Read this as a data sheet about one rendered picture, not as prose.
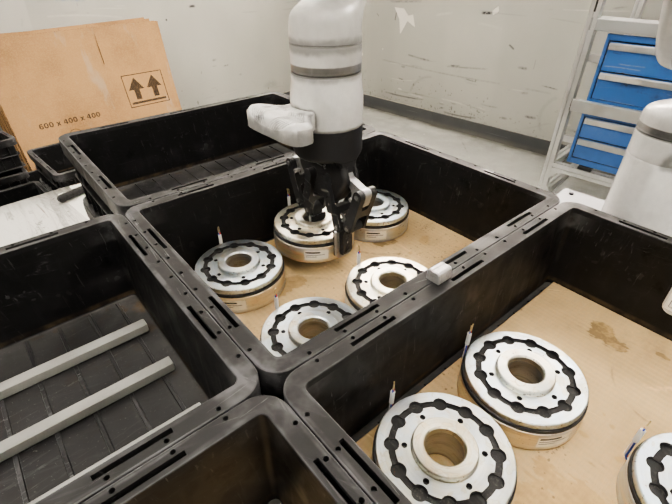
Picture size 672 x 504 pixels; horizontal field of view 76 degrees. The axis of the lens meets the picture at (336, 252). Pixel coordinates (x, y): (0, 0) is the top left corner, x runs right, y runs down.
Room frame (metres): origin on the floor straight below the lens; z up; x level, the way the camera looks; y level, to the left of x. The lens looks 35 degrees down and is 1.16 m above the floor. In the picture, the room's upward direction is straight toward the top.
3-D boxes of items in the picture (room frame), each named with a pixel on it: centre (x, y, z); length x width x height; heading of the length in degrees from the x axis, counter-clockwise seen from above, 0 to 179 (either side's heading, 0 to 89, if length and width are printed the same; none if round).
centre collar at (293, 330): (0.30, 0.02, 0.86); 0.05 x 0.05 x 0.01
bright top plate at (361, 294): (0.37, -0.06, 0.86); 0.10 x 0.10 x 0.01
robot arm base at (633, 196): (0.52, -0.42, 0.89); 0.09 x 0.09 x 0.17; 54
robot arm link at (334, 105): (0.44, 0.02, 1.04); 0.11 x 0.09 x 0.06; 130
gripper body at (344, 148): (0.45, 0.01, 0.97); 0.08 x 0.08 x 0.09
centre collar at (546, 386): (0.25, -0.16, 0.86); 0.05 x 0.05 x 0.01
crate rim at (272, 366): (0.43, -0.01, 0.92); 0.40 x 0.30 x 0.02; 130
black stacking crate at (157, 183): (0.65, 0.18, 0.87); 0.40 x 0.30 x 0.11; 130
